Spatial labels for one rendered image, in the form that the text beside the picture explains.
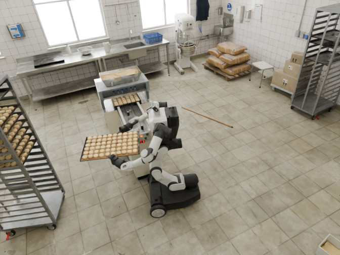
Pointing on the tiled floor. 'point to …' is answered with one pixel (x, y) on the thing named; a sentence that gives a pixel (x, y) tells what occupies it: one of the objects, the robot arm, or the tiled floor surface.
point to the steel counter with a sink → (124, 45)
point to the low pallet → (226, 73)
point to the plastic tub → (329, 246)
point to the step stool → (263, 70)
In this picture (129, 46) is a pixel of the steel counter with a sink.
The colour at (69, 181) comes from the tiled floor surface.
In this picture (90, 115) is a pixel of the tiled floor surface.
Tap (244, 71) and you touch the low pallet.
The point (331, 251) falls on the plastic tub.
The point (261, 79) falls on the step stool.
